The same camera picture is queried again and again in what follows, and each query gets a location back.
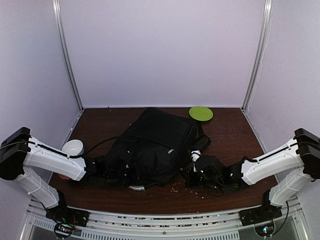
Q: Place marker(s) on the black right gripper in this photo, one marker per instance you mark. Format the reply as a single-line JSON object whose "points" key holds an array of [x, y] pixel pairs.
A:
{"points": [[188, 177]]}

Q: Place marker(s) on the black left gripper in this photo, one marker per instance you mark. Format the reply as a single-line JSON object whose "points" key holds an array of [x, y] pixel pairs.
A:
{"points": [[134, 179]]}

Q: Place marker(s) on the black student backpack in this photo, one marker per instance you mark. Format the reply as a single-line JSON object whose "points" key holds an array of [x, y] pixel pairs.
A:
{"points": [[160, 145]]}

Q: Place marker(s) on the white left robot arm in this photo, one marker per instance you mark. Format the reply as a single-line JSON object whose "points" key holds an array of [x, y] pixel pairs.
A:
{"points": [[20, 152]]}

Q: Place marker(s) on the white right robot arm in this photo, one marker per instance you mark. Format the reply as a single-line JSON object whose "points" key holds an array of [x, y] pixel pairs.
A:
{"points": [[301, 155]]}

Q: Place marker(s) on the red patterned bowl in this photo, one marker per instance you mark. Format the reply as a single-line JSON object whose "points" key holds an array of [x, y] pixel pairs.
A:
{"points": [[64, 177]]}

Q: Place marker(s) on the green plate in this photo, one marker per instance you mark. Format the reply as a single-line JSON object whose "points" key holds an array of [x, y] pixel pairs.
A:
{"points": [[201, 113]]}

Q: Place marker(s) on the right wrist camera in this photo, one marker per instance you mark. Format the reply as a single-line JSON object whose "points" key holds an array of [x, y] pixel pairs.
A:
{"points": [[195, 155]]}

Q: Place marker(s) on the aluminium front rail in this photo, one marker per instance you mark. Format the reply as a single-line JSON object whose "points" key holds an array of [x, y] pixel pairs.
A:
{"points": [[219, 225]]}

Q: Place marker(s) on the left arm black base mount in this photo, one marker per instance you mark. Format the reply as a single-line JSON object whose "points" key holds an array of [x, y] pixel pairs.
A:
{"points": [[66, 215]]}

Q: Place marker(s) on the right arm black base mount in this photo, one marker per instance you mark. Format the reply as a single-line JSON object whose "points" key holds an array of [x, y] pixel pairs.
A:
{"points": [[259, 214]]}

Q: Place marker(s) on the left aluminium frame post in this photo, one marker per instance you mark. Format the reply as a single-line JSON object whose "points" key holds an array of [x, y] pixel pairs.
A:
{"points": [[65, 53]]}

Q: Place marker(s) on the aluminium frame post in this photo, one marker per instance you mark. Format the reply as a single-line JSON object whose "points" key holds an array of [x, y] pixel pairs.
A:
{"points": [[262, 43], [65, 53]]}

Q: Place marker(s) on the right aluminium frame post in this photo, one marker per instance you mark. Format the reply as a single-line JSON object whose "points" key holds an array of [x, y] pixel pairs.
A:
{"points": [[262, 43]]}

